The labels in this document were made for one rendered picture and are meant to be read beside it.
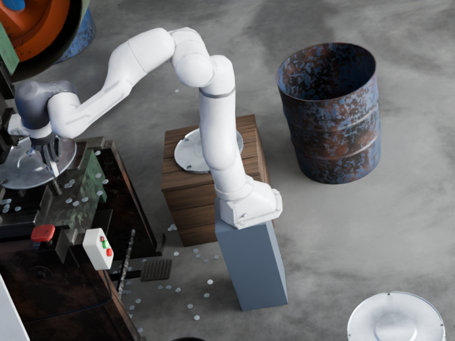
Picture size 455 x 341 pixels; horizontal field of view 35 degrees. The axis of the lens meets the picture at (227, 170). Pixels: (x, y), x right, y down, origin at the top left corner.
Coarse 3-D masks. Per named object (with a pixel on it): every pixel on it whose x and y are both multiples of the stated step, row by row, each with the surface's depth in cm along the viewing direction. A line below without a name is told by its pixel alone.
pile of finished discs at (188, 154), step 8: (192, 136) 308; (240, 136) 300; (184, 144) 305; (192, 144) 304; (200, 144) 301; (240, 144) 296; (176, 152) 302; (184, 152) 301; (192, 152) 300; (200, 152) 297; (240, 152) 294; (176, 160) 297; (184, 160) 297; (192, 160) 296; (200, 160) 295; (184, 168) 293; (192, 168) 292; (200, 168) 291; (208, 168) 290
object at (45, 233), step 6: (36, 228) 224; (42, 228) 224; (48, 228) 223; (54, 228) 224; (36, 234) 222; (42, 234) 222; (48, 234) 221; (36, 240) 221; (42, 240) 221; (48, 240) 225
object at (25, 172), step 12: (24, 144) 256; (72, 144) 250; (12, 156) 252; (24, 156) 250; (72, 156) 244; (0, 168) 248; (12, 168) 247; (24, 168) 244; (36, 168) 243; (60, 168) 241; (0, 180) 244; (12, 180) 242; (24, 180) 240; (36, 180) 239; (48, 180) 237
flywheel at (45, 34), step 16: (0, 0) 251; (32, 0) 248; (48, 0) 247; (64, 0) 243; (0, 16) 253; (16, 16) 252; (32, 16) 252; (48, 16) 247; (64, 16) 247; (16, 32) 257; (32, 32) 254; (48, 32) 252; (16, 48) 257; (32, 48) 257
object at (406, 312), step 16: (368, 304) 232; (384, 304) 230; (400, 304) 229; (416, 304) 228; (352, 320) 229; (368, 320) 227; (384, 320) 225; (400, 320) 224; (416, 320) 223; (432, 320) 222; (368, 336) 223; (384, 336) 221; (400, 336) 220; (416, 336) 219; (432, 336) 218
